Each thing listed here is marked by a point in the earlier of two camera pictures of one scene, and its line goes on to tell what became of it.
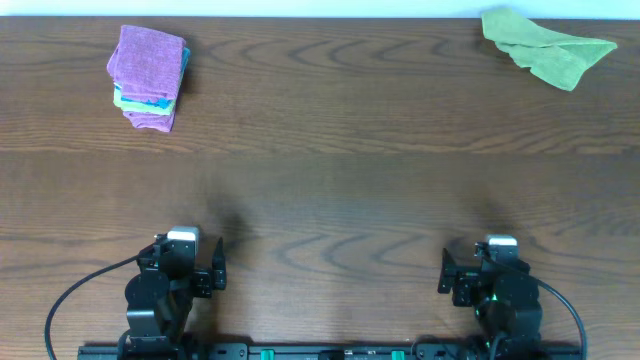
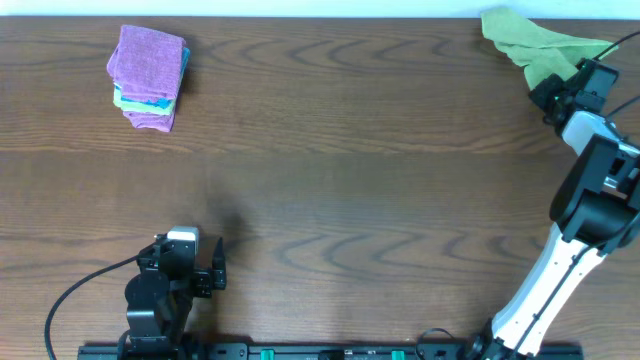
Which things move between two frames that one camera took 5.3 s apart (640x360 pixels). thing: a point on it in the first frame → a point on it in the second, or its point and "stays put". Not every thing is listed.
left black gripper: x=204 y=281 stays put
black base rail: x=333 y=351 stays put
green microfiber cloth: x=560 y=60 stays put
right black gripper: x=465 y=281 → x=549 y=84
